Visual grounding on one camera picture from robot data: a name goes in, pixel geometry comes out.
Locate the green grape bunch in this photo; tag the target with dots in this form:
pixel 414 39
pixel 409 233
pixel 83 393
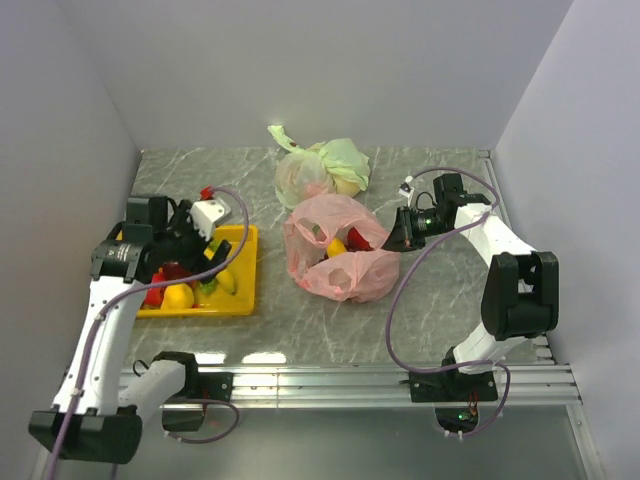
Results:
pixel 208 285

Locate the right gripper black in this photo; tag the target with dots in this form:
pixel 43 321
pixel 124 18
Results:
pixel 402 237

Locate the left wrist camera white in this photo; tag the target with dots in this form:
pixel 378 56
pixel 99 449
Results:
pixel 208 213

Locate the right side aluminium rail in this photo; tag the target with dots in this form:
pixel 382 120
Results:
pixel 485 159

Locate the yellow banana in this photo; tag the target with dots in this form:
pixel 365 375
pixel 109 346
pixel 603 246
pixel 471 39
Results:
pixel 226 281

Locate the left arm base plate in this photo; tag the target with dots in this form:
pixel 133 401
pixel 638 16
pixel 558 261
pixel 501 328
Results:
pixel 205 386

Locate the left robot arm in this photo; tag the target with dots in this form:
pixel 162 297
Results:
pixel 91 417

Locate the green plastic bag with fruits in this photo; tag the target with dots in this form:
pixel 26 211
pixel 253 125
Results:
pixel 336 166

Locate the yellow plastic tray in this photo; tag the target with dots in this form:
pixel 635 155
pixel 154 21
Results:
pixel 220 303

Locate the yellow pepper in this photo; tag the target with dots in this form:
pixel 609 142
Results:
pixel 178 297

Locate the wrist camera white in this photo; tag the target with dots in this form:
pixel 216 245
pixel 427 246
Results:
pixel 406 189
pixel 208 213

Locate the pink plastic bag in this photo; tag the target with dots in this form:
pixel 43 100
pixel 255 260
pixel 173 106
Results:
pixel 359 276

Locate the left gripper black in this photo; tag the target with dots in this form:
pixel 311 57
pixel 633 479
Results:
pixel 198 261

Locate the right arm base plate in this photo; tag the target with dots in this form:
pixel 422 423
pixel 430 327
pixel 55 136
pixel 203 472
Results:
pixel 452 386

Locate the aluminium mounting rail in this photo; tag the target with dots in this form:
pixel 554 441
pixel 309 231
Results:
pixel 374 386

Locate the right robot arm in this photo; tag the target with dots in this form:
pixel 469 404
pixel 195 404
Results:
pixel 521 294

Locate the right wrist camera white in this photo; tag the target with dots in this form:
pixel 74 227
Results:
pixel 406 189

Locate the small red apple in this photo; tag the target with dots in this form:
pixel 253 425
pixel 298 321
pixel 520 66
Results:
pixel 356 242

